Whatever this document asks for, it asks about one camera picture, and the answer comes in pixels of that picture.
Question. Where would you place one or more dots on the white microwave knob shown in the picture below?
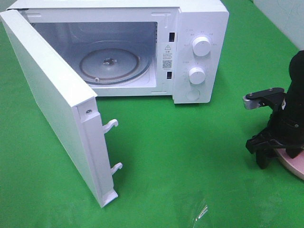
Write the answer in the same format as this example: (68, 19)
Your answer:
(201, 46)
(197, 75)

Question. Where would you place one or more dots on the white microwave door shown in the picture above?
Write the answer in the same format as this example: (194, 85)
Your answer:
(68, 104)

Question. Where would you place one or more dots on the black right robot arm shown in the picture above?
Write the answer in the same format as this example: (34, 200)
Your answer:
(293, 103)

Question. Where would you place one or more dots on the glass microwave turntable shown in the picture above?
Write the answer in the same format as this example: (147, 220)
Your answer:
(114, 62)

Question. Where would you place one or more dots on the round white door release button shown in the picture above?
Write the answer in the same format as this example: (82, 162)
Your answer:
(193, 95)

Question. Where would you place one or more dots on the pink round plate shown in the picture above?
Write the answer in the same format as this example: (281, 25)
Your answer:
(294, 165)

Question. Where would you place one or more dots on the lower white microwave knob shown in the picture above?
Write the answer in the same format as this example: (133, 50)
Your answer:
(197, 75)

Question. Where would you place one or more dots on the upper white microwave knob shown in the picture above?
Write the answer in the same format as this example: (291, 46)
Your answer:
(201, 46)

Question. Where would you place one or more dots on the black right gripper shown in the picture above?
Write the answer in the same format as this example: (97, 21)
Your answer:
(280, 133)

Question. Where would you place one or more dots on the white microwave oven body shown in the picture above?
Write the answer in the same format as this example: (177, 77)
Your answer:
(168, 26)

